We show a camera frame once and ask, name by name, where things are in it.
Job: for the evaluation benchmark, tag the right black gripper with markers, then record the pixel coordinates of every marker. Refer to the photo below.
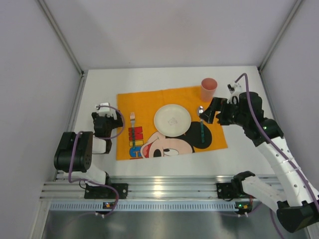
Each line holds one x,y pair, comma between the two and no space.
220,112

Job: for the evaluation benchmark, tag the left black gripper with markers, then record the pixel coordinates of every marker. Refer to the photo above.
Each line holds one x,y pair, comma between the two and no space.
105,125

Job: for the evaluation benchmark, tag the spoon with teal handle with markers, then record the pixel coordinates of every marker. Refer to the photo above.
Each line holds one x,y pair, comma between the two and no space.
199,112

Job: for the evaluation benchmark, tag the pink plastic cup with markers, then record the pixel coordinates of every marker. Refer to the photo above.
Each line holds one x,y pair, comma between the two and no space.
208,88

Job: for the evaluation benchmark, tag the fork with teal handle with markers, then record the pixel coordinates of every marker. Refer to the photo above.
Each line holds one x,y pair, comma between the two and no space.
133,120

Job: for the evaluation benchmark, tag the cream round plate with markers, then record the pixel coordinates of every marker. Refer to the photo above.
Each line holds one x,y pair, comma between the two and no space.
172,120

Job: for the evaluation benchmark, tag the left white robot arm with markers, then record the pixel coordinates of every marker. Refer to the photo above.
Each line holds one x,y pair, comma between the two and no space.
74,152

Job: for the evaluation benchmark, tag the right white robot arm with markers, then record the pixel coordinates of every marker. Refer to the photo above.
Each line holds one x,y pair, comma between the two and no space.
297,207

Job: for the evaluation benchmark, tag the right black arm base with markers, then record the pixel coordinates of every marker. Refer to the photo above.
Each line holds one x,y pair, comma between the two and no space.
227,192

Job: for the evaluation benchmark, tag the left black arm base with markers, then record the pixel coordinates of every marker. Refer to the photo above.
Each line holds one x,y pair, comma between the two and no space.
98,192

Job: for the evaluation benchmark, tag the aluminium mounting rail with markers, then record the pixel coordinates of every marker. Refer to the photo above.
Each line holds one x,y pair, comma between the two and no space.
144,188

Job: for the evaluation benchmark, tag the perforated grey cable duct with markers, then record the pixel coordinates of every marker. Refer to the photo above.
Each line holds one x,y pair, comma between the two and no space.
150,206

